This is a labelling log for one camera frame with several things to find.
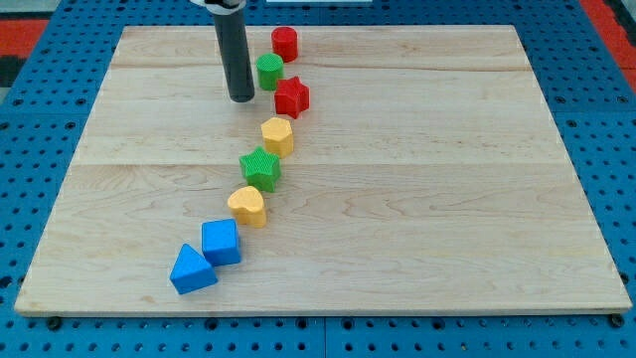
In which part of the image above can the green star block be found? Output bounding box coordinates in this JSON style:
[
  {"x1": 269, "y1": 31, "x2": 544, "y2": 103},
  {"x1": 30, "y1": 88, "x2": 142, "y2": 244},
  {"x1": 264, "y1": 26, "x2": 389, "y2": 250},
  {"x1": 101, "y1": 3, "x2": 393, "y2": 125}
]
[{"x1": 239, "y1": 146, "x2": 281, "y2": 193}]

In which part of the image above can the yellow hexagon block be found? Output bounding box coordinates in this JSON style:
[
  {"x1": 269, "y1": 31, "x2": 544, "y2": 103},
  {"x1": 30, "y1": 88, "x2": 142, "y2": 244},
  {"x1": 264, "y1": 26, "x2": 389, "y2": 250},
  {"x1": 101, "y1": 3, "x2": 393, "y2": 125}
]
[{"x1": 260, "y1": 117, "x2": 294, "y2": 158}]

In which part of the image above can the yellow heart block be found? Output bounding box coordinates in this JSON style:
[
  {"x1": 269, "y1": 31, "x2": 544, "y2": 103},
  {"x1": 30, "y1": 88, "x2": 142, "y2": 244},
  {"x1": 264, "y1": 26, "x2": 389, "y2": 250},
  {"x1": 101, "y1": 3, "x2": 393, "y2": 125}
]
[{"x1": 227, "y1": 186, "x2": 267, "y2": 228}]

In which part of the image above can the red star block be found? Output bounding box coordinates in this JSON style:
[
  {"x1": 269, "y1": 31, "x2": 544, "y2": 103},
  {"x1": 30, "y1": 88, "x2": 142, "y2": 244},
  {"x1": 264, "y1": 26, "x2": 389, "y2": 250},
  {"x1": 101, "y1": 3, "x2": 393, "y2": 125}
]
[{"x1": 274, "y1": 77, "x2": 310, "y2": 118}]

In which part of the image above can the light wooden board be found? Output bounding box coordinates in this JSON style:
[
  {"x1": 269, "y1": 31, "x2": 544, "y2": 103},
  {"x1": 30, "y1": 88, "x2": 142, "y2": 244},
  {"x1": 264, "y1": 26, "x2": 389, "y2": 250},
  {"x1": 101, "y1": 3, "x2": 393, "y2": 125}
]
[{"x1": 15, "y1": 26, "x2": 632, "y2": 317}]

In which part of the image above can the blue cube block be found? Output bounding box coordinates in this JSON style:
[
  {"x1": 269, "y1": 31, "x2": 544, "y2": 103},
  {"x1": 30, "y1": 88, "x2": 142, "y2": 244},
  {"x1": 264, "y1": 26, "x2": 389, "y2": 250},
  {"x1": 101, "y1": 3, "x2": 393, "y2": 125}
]
[{"x1": 201, "y1": 219, "x2": 241, "y2": 267}]

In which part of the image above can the green cylinder block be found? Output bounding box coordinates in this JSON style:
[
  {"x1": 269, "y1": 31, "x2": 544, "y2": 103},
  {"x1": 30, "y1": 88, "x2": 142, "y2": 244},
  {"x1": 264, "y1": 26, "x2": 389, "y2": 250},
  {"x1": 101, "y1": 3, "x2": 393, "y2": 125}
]
[{"x1": 255, "y1": 53, "x2": 284, "y2": 90}]

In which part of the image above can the red cylinder block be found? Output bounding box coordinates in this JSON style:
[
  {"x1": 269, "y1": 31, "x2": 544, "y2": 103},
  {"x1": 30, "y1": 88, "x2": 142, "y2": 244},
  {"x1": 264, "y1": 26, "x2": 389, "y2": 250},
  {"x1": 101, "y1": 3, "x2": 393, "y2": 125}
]
[{"x1": 270, "y1": 26, "x2": 298, "y2": 63}]

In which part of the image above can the blue triangle block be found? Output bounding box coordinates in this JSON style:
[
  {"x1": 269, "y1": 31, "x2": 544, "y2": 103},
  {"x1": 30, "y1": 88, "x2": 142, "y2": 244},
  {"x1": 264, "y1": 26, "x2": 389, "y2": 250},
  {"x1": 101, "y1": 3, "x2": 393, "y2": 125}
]
[{"x1": 169, "y1": 244, "x2": 218, "y2": 294}]

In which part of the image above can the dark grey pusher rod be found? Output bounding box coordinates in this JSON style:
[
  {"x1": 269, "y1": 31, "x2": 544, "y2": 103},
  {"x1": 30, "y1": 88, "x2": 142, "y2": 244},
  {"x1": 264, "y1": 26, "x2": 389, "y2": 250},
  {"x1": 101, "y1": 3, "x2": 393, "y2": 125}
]
[{"x1": 191, "y1": 0, "x2": 254, "y2": 102}]

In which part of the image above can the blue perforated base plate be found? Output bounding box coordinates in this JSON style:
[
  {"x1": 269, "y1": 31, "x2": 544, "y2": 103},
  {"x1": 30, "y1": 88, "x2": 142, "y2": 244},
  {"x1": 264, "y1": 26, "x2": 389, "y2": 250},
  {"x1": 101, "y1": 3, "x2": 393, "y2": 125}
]
[{"x1": 1, "y1": 0, "x2": 635, "y2": 357}]

